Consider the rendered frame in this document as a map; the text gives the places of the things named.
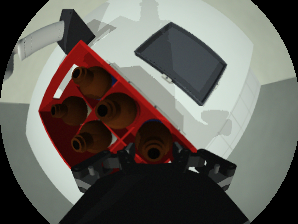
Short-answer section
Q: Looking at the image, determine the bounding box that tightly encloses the red crate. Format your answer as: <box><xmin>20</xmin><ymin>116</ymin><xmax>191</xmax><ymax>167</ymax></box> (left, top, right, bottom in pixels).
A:
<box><xmin>38</xmin><ymin>40</ymin><xmax>197</xmax><ymax>169</ymax></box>

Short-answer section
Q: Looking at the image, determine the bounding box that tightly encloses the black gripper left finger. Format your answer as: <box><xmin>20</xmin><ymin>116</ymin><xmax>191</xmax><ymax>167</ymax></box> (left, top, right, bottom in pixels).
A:
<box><xmin>71</xmin><ymin>143</ymin><xmax>143</xmax><ymax>193</ymax></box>

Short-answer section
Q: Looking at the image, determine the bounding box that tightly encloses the brown glass bottle with cream label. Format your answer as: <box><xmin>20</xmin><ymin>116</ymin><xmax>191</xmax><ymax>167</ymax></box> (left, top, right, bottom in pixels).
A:
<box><xmin>51</xmin><ymin>96</ymin><xmax>92</xmax><ymax>126</ymax></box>

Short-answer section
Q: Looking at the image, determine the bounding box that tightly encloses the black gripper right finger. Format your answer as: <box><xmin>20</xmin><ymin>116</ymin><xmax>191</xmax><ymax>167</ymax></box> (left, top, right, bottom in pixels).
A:
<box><xmin>166</xmin><ymin>142</ymin><xmax>237</xmax><ymax>191</ymax></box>

